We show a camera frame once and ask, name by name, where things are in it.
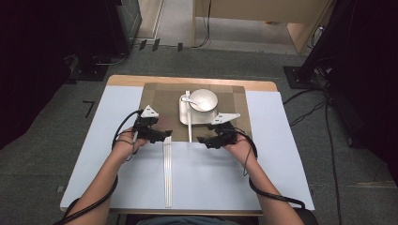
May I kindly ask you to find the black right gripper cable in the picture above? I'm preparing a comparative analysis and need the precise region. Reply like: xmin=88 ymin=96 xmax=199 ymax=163
xmin=233 ymin=126 xmax=307 ymax=210

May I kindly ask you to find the black stand with slanted post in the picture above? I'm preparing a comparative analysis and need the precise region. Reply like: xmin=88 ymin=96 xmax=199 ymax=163
xmin=283 ymin=0 xmax=358 ymax=90

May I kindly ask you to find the grey floor cable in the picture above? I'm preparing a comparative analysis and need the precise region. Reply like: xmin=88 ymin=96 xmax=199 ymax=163
xmin=93 ymin=52 xmax=130 ymax=67

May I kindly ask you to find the person's right hand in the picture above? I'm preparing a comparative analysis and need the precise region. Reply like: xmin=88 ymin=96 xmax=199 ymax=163
xmin=224 ymin=139 xmax=258 ymax=168

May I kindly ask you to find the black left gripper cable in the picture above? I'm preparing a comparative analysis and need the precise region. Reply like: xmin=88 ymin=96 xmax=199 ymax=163
xmin=53 ymin=110 xmax=144 ymax=225

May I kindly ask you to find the long black floor cable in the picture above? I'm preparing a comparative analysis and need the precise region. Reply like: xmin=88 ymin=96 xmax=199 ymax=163
xmin=324 ymin=99 xmax=344 ymax=225

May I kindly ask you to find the person's blue-grey clothing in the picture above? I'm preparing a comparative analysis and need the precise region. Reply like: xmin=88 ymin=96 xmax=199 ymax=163
xmin=136 ymin=215 xmax=234 ymax=225

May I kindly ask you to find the white table cover sheet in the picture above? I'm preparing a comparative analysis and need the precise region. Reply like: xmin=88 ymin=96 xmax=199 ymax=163
xmin=59 ymin=85 xmax=315 ymax=211

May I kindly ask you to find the white bowl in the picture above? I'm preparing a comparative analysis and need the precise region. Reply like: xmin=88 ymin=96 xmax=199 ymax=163
xmin=188 ymin=88 xmax=219 ymax=113

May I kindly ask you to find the black stand base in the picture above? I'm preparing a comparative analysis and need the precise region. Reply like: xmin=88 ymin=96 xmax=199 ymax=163
xmin=69 ymin=54 xmax=110 ymax=83

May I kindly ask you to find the person's left hand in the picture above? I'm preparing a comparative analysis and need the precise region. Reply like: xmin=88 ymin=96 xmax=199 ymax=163
xmin=112 ymin=127 xmax=148 ymax=160

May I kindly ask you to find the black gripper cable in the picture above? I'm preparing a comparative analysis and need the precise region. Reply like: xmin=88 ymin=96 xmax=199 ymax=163
xmin=233 ymin=126 xmax=307 ymax=210
xmin=53 ymin=110 xmax=144 ymax=225

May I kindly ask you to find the black curtain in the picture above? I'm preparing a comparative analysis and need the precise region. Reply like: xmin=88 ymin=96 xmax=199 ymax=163
xmin=328 ymin=0 xmax=398 ymax=187
xmin=0 ymin=0 xmax=109 ymax=151

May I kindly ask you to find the black cabinet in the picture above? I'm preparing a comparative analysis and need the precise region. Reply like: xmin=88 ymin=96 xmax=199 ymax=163
xmin=106 ymin=0 xmax=143 ymax=55

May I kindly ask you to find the white square plate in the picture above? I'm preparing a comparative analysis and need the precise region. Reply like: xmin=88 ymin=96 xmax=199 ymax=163
xmin=178 ymin=93 xmax=219 ymax=126

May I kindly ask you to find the black chair seat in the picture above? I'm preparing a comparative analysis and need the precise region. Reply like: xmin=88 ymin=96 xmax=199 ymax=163
xmin=294 ymin=207 xmax=319 ymax=225

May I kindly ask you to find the light wooden desk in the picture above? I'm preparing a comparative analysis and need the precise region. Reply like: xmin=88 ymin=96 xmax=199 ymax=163
xmin=191 ymin=0 xmax=334 ymax=54

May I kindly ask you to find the brown woven placemat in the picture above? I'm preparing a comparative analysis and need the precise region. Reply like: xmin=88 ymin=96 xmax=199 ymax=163
xmin=139 ymin=82 xmax=253 ymax=143

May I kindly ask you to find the black hanging cable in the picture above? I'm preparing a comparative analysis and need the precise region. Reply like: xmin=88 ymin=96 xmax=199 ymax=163
xmin=191 ymin=0 xmax=212 ymax=49

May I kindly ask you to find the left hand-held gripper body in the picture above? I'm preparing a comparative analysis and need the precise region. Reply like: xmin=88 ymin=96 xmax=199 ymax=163
xmin=132 ymin=105 xmax=161 ymax=140

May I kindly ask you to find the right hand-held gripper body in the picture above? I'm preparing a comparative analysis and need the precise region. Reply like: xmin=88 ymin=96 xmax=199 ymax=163
xmin=210 ymin=112 xmax=248 ymax=146

